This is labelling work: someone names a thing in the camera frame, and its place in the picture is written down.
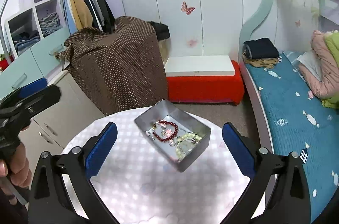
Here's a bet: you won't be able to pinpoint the pale yellow bead bracelet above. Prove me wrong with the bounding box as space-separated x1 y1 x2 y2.
174 133 203 160

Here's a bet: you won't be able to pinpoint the dark red bead bracelet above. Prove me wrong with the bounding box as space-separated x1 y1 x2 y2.
151 120 179 144

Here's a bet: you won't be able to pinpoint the pale green jade pendant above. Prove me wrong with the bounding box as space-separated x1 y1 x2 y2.
178 139 195 154

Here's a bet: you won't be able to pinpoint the person's left hand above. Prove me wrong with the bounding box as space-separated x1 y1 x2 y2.
0 141 32 203

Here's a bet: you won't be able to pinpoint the teal drawer cabinet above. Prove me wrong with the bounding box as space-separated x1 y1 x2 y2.
1 28 70 98

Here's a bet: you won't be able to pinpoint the beige lower cabinet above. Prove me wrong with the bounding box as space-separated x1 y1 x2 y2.
15 71 107 161

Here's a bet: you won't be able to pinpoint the pink checked tablecloth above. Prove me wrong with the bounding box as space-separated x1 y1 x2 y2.
65 108 250 223

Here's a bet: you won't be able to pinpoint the teal candy print bedsheet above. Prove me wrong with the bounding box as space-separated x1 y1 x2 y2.
246 54 338 221

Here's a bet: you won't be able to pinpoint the red upholstered bench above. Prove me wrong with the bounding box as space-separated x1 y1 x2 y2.
167 61 245 105

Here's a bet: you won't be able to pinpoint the grey metal box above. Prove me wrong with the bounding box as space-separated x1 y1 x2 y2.
135 99 211 172

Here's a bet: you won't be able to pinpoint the brown polka dot cloth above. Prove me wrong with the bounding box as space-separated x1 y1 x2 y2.
55 16 168 116

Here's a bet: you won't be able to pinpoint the hanging clothes row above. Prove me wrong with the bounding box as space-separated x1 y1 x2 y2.
60 0 115 34

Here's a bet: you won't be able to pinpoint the folded tan clothes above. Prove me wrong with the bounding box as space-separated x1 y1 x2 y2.
242 55 281 69

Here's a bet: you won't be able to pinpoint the folded black clothes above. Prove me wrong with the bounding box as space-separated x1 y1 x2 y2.
242 38 279 59

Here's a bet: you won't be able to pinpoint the white pillow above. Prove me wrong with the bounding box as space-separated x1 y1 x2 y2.
296 50 322 81

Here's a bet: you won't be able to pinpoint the white flat box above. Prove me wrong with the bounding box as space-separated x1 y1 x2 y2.
165 55 235 77

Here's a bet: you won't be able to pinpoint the black clothes pile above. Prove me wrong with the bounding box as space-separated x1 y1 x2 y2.
148 21 171 42

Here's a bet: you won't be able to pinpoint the green blanket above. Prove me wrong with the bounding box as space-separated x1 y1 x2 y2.
322 30 338 109

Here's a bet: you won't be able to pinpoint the pink butterfly wall sticker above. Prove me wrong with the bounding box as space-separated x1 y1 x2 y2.
181 1 195 15

